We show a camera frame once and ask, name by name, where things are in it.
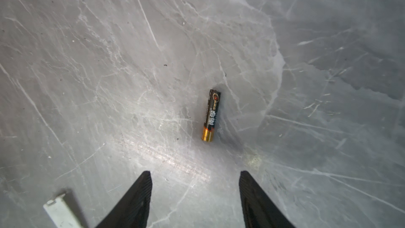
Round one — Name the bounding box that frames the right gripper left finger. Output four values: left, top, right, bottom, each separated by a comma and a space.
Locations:
97, 171, 153, 228

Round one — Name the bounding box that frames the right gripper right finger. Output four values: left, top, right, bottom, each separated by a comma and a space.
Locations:
239, 171, 295, 228

